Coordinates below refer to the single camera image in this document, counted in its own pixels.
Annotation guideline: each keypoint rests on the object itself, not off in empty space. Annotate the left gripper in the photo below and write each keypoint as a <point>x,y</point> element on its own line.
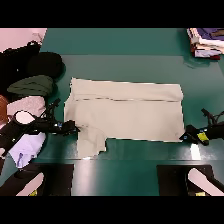
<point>70,128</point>

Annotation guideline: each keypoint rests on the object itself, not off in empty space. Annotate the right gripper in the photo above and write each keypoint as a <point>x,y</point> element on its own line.
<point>190,134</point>

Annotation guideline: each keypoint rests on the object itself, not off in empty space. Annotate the beige T-shirt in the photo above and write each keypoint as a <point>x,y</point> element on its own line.
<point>133,115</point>

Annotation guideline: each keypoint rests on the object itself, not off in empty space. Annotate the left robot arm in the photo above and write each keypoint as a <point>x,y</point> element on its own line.
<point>20,126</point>

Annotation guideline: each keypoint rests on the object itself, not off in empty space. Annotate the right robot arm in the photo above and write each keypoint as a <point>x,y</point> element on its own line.
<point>213,131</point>

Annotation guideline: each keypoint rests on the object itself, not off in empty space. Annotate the lavender garment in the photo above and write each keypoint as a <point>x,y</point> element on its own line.
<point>26,146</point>

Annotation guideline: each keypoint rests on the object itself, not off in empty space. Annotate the pink garment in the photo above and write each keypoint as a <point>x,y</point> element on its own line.
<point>28,104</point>

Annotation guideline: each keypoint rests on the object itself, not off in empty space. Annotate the dark green garment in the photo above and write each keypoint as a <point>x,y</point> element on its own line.
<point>31,85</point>

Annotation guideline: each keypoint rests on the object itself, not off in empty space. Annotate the black garment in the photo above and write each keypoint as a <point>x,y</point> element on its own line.
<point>46,64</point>
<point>15,65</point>

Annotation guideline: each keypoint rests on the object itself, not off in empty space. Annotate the brown garment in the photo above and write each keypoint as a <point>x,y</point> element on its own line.
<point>2,111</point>

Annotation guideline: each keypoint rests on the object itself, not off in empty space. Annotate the white garment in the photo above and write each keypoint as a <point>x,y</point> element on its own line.
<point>208,44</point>

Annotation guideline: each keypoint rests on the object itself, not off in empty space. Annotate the purple garment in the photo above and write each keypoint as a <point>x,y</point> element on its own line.
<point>211,32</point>

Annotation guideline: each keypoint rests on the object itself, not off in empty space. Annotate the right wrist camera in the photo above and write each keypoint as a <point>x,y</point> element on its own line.
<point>210,116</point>

